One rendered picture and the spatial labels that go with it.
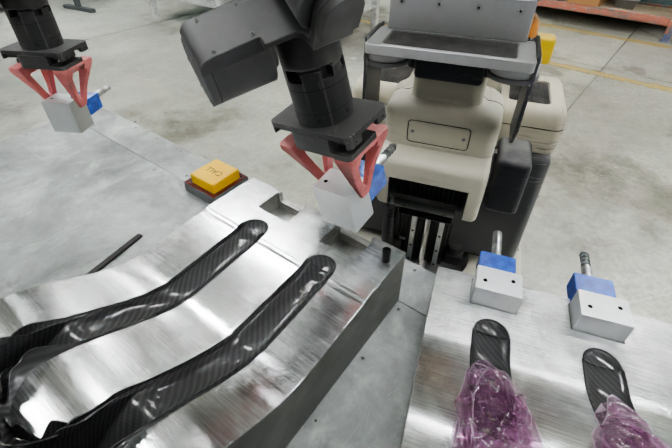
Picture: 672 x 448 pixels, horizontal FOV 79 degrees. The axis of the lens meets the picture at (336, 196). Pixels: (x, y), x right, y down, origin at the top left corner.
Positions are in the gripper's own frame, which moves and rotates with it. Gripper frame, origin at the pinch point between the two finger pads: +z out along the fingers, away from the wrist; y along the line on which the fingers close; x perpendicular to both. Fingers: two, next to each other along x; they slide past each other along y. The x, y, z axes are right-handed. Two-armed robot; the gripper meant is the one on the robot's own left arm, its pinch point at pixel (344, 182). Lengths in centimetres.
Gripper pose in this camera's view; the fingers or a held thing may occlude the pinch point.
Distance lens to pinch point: 46.0
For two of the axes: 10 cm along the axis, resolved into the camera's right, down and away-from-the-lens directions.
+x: 5.9, -6.2, 5.2
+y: 7.8, 2.6, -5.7
